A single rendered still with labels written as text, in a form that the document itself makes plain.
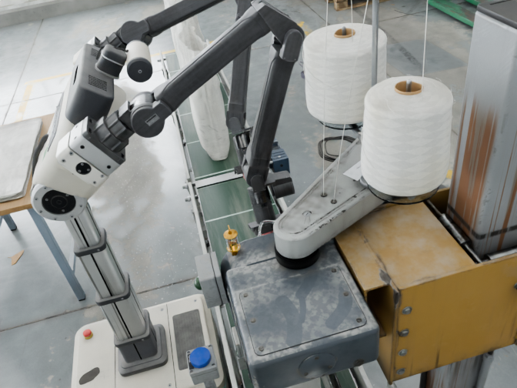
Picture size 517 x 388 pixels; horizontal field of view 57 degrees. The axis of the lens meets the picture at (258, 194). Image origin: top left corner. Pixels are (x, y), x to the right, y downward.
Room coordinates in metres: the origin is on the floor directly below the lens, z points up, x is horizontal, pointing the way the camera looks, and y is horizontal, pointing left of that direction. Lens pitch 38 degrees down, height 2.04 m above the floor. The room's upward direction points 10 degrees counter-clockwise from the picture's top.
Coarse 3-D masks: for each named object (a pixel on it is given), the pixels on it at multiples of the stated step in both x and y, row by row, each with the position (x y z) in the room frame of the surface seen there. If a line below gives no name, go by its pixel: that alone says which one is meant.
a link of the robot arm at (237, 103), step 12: (240, 0) 1.55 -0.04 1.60; (240, 12) 1.54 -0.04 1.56; (240, 60) 1.50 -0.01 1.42; (240, 72) 1.48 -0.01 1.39; (240, 84) 1.47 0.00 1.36; (240, 96) 1.45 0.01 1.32; (228, 108) 1.43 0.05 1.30; (240, 108) 1.42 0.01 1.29; (228, 120) 1.41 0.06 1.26; (240, 120) 1.41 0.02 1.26
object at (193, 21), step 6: (180, 0) 3.71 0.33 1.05; (192, 18) 3.31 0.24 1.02; (180, 24) 3.40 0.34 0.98; (186, 24) 3.25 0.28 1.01; (192, 24) 3.29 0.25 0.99; (198, 24) 3.42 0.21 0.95; (180, 30) 3.41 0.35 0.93; (198, 30) 3.36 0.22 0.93; (198, 36) 3.31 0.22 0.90; (180, 48) 3.33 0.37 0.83; (180, 54) 3.47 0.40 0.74; (180, 60) 3.50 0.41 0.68; (180, 66) 3.52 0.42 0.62
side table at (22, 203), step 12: (24, 120) 2.78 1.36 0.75; (48, 120) 2.72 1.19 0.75; (0, 204) 1.91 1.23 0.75; (12, 204) 1.89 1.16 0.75; (24, 204) 1.87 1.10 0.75; (0, 216) 2.58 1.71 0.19; (36, 216) 1.90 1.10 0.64; (12, 228) 2.66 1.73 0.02; (48, 228) 1.93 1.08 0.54; (48, 240) 1.90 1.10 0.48; (72, 240) 2.22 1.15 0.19; (60, 252) 1.92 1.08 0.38; (72, 252) 2.11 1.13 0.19; (60, 264) 1.90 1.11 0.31; (72, 264) 2.01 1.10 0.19; (72, 276) 1.91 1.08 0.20; (72, 288) 1.90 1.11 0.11
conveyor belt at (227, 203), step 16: (208, 192) 2.21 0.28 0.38; (224, 192) 2.19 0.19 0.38; (240, 192) 2.16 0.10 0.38; (208, 208) 2.07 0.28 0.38; (224, 208) 2.05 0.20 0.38; (240, 208) 2.03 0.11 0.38; (208, 224) 1.94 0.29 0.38; (224, 224) 1.92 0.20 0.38; (240, 224) 1.89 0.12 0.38; (224, 240) 1.79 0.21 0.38; (240, 240) 1.77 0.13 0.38; (352, 384) 0.92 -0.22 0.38
